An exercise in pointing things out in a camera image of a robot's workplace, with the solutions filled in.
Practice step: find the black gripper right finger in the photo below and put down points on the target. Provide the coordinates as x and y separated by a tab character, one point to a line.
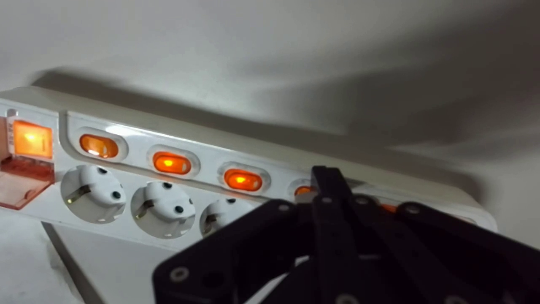
428	253

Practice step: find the white multi-socket power strip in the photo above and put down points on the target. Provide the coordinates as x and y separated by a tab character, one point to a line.
170	137

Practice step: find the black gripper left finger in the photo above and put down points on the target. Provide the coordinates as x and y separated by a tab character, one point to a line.
248	253

